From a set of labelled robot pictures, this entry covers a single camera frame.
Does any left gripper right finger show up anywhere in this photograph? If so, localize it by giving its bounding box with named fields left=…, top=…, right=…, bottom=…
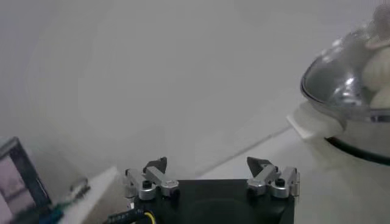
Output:
left=246, top=156, right=301, bottom=200

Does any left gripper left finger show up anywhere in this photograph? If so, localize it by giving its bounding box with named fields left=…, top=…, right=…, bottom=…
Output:
left=123, top=156, right=180, bottom=201

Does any glass lid with white handle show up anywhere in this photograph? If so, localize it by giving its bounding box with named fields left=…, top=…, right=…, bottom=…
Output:
left=300, top=2, right=390, bottom=118

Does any white steamed baozi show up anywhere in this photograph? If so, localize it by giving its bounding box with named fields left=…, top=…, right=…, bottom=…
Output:
left=370, top=88, right=390, bottom=109
left=362, top=45, right=390, bottom=92

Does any stainless steel steamer basket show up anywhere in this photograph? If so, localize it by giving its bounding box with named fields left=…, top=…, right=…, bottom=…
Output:
left=286, top=102, right=390, bottom=159

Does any white side table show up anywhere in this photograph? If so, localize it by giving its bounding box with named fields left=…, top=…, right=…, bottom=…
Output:
left=57, top=166, right=119, bottom=224

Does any blue computer mouse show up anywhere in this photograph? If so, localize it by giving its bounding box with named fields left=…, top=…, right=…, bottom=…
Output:
left=39, top=203, right=66, bottom=224

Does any dark monitor screen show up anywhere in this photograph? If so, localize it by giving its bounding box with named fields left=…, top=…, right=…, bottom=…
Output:
left=0, top=136, right=52, bottom=224

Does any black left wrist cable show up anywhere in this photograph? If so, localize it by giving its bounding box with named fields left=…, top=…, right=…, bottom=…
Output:
left=103, top=208, right=156, bottom=224

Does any black looped cord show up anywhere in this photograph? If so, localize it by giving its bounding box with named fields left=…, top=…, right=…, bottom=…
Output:
left=68, top=176, right=92, bottom=198

